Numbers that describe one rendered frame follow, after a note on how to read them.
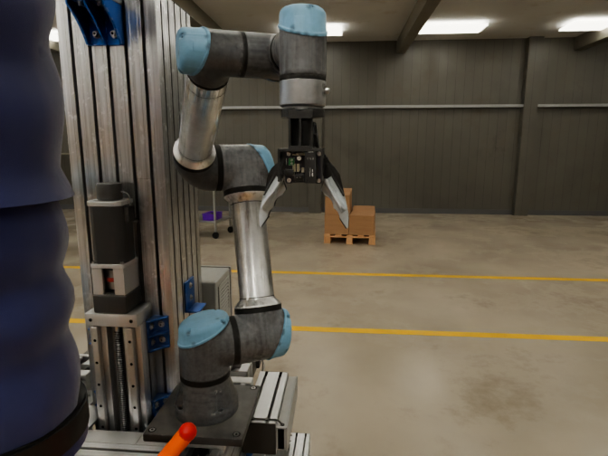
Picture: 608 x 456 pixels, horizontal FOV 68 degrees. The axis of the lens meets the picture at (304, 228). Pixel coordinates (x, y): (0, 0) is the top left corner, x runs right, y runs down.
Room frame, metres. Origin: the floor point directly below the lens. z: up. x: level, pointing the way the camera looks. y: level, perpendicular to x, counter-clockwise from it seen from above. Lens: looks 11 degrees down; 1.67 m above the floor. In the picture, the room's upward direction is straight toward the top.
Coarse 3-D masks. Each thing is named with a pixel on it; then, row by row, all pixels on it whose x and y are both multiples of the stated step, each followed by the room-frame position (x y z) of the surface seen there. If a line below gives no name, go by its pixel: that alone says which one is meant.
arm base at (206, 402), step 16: (192, 384) 0.93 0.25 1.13; (208, 384) 0.93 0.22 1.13; (224, 384) 0.96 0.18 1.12; (176, 400) 0.96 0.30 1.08; (192, 400) 0.93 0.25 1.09; (208, 400) 0.93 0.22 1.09; (224, 400) 0.94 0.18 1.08; (176, 416) 0.94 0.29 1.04; (192, 416) 0.91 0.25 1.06; (208, 416) 0.91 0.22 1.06; (224, 416) 0.93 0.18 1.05
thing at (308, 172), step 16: (288, 112) 0.73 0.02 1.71; (304, 112) 0.70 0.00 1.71; (320, 112) 0.73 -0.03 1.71; (304, 128) 0.73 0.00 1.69; (304, 144) 0.73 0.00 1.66; (288, 160) 0.72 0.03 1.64; (304, 160) 0.72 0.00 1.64; (320, 160) 0.70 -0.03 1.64; (288, 176) 0.72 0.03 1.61; (304, 176) 0.72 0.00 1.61; (320, 176) 0.70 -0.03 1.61
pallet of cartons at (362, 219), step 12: (348, 192) 7.89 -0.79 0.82; (348, 204) 7.43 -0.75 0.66; (336, 216) 7.45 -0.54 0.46; (348, 216) 7.42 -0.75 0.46; (360, 216) 7.37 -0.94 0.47; (372, 216) 7.34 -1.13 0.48; (336, 228) 7.45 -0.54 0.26; (348, 228) 7.48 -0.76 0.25; (360, 228) 7.37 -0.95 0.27; (372, 228) 7.33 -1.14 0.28; (324, 240) 7.44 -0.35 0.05; (348, 240) 7.38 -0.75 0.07; (372, 240) 7.32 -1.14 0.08
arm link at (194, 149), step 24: (192, 48) 0.75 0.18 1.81; (216, 48) 0.77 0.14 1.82; (240, 48) 0.78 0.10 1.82; (192, 72) 0.78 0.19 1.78; (216, 72) 0.79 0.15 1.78; (240, 72) 0.80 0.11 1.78; (192, 96) 0.84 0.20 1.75; (216, 96) 0.84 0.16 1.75; (192, 120) 0.90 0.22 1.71; (216, 120) 0.92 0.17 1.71; (192, 144) 0.96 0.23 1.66; (192, 168) 1.02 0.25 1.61; (216, 168) 1.07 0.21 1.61
